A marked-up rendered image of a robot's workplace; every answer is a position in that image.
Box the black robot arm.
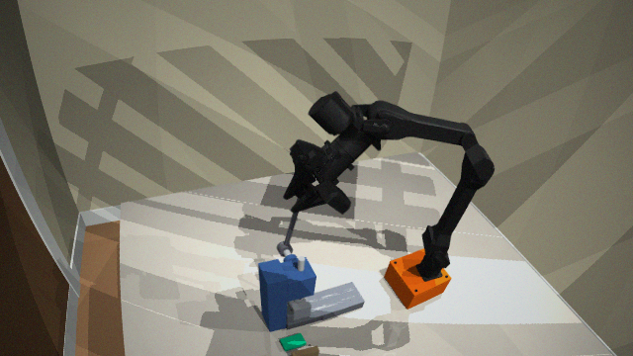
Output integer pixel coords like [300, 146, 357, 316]
[290, 91, 495, 282]

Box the blue arbor press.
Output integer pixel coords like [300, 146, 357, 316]
[258, 213, 365, 332]

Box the green flat block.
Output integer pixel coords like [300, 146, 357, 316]
[280, 333, 307, 351]

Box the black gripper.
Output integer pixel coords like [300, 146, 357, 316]
[283, 139, 355, 215]

